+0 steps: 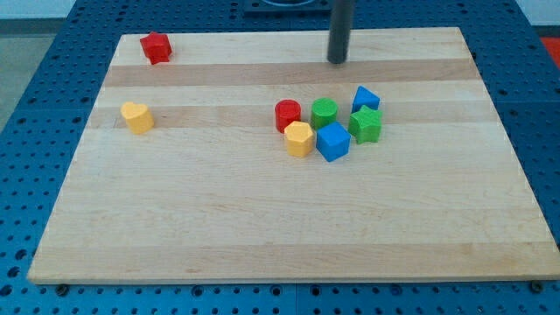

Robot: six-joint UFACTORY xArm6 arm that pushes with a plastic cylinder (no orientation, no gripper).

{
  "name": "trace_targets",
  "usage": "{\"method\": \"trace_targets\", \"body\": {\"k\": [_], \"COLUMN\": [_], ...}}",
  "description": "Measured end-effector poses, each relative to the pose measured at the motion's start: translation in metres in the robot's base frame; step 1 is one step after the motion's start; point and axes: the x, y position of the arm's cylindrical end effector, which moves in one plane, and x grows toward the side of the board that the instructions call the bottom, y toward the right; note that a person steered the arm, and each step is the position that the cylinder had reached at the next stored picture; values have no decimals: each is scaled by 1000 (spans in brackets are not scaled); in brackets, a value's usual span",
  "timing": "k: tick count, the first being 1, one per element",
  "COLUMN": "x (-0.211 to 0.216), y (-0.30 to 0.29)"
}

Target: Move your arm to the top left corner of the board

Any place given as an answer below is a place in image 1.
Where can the wooden board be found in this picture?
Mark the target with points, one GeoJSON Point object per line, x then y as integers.
{"type": "Point", "coordinates": [209, 195]}

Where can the yellow hexagon block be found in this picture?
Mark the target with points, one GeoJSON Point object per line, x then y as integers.
{"type": "Point", "coordinates": [299, 139]}

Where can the red cylinder block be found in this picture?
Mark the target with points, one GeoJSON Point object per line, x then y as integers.
{"type": "Point", "coordinates": [286, 112]}

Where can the blue cube block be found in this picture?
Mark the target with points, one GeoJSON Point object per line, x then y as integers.
{"type": "Point", "coordinates": [333, 141]}

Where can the green cylinder block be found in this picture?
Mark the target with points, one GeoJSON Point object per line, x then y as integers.
{"type": "Point", "coordinates": [323, 112]}

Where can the green star block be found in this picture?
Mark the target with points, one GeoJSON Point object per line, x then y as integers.
{"type": "Point", "coordinates": [365, 125]}

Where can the blue triangle block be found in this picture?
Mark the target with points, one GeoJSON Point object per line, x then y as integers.
{"type": "Point", "coordinates": [365, 97]}

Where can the yellow heart block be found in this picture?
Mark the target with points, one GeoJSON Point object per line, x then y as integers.
{"type": "Point", "coordinates": [137, 116]}

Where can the red star block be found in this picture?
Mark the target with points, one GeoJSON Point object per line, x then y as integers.
{"type": "Point", "coordinates": [156, 47]}

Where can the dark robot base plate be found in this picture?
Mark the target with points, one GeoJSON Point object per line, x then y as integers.
{"type": "Point", "coordinates": [252, 7]}

